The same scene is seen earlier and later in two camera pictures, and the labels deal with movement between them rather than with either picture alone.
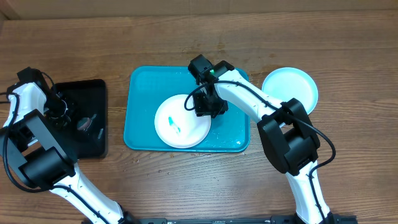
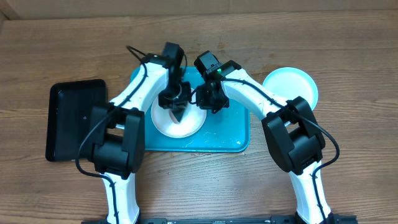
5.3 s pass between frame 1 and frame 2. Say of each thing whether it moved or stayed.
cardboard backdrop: stayed
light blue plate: stayed
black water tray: stayed
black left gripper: moved
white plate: moved
